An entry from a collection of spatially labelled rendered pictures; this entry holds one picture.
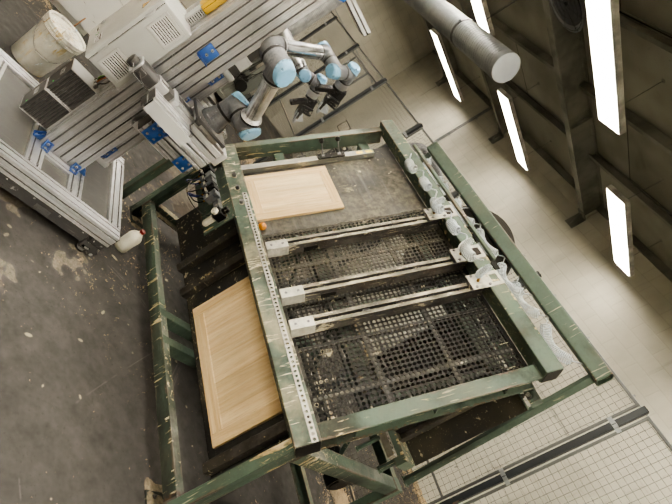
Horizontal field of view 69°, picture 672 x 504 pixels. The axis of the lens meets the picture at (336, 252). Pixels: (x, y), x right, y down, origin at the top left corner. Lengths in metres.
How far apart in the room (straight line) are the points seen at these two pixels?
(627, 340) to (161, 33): 6.45
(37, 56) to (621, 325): 6.94
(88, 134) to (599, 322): 6.48
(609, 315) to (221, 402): 5.84
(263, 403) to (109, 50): 1.88
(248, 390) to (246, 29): 1.86
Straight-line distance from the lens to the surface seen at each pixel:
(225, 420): 2.76
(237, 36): 2.79
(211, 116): 2.77
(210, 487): 2.45
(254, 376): 2.73
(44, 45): 3.99
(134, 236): 3.38
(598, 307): 7.67
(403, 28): 12.53
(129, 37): 2.74
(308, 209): 3.12
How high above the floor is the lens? 1.68
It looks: 9 degrees down
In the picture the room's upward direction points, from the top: 59 degrees clockwise
